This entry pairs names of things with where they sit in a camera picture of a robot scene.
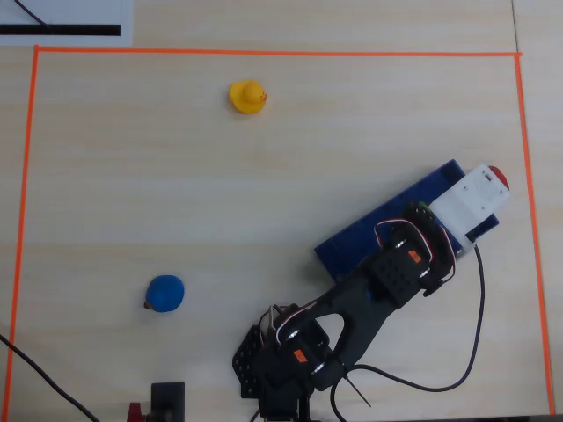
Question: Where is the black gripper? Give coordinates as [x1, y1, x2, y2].
[403, 200, 457, 277]

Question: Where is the blue plastic box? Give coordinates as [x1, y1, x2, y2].
[314, 158, 501, 283]

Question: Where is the red rubber duck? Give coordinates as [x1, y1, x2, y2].
[488, 165, 511, 191]

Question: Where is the yellow rubber duck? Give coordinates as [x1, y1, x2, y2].
[228, 79, 269, 115]

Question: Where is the blue rubber duck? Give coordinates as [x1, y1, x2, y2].
[143, 274, 186, 314]

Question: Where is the black zip tie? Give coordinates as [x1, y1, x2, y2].
[344, 372, 372, 409]

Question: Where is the long orange tape strip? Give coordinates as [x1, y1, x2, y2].
[33, 45, 523, 59]

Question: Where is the black table clamp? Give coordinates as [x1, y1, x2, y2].
[150, 382, 186, 422]

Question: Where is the white paper with black bar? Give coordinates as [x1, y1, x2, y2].
[0, 0, 134, 47]

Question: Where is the white gripper camera box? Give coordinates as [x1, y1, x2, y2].
[428, 163, 512, 258]

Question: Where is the thick black table cable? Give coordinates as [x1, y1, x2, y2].
[0, 333, 101, 422]

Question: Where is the thin black cable on paper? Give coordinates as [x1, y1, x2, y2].
[14, 0, 50, 28]

